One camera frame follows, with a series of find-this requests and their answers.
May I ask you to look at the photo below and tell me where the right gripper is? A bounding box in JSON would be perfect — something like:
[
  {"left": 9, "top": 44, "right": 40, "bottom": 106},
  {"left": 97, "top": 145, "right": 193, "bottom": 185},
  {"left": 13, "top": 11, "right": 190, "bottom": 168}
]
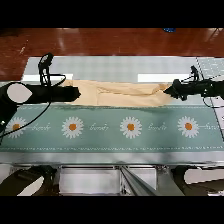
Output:
[{"left": 163, "top": 78, "right": 190, "bottom": 102}]

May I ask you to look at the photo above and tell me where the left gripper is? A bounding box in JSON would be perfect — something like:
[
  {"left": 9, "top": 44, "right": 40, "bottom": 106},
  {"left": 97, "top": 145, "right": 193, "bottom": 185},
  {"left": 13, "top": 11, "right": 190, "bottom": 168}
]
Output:
[{"left": 61, "top": 85, "right": 82, "bottom": 104}]

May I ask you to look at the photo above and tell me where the black cable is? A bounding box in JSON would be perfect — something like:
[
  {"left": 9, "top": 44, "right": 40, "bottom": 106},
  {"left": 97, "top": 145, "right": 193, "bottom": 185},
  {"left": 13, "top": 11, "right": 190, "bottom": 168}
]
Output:
[
  {"left": 201, "top": 95, "right": 224, "bottom": 110},
  {"left": 0, "top": 100, "right": 53, "bottom": 140}
]

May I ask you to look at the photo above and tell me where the silver frame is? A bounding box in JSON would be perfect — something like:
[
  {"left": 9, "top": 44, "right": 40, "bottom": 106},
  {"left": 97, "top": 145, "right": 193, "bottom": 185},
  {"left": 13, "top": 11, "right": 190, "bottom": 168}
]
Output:
[{"left": 0, "top": 161, "right": 224, "bottom": 197}]

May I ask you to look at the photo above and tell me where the cream shirt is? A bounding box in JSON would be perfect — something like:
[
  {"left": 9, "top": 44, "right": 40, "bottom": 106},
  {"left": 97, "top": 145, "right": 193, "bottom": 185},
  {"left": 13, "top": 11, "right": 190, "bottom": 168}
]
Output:
[{"left": 61, "top": 78, "right": 175, "bottom": 108}]

